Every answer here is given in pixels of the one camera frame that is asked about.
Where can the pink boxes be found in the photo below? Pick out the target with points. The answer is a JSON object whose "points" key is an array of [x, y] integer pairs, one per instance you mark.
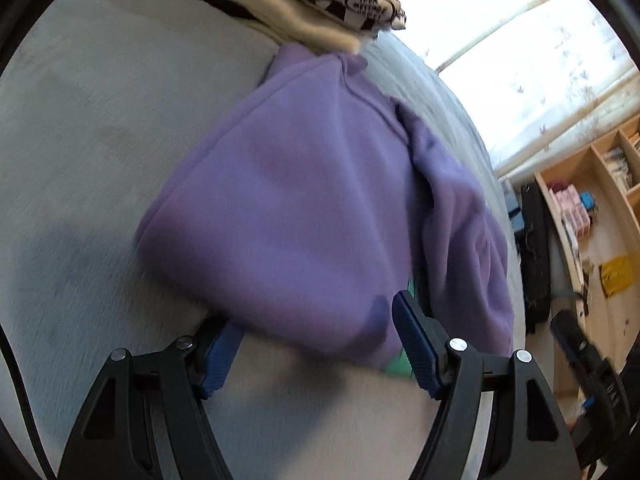
{"points": [[570, 210]]}

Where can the yellow paper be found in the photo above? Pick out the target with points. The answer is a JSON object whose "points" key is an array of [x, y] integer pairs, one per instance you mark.
{"points": [[617, 275]]}

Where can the grey bed blanket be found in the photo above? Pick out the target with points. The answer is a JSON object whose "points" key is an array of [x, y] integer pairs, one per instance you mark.
{"points": [[100, 135]]}

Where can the wooden shelf unit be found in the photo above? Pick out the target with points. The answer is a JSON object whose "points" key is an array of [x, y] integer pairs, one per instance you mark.
{"points": [[605, 220]]}

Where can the cream folded garment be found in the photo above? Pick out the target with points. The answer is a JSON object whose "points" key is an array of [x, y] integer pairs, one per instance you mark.
{"points": [[280, 10]]}

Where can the black bag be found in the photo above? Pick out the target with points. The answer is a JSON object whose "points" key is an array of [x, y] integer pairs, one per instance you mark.
{"points": [[535, 260]]}

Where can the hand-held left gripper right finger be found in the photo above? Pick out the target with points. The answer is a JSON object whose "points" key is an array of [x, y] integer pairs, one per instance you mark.
{"points": [[415, 345]]}

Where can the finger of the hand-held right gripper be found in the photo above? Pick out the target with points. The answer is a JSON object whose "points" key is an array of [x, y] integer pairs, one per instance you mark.
{"points": [[570, 335]]}

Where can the green garment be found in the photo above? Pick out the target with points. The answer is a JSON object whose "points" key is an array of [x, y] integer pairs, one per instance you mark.
{"points": [[400, 365]]}

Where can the purple sweatshirt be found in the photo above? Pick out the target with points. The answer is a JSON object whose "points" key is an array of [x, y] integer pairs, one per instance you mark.
{"points": [[300, 210]]}

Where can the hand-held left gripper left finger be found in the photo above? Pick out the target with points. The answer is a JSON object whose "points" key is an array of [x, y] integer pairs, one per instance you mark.
{"points": [[220, 360]]}

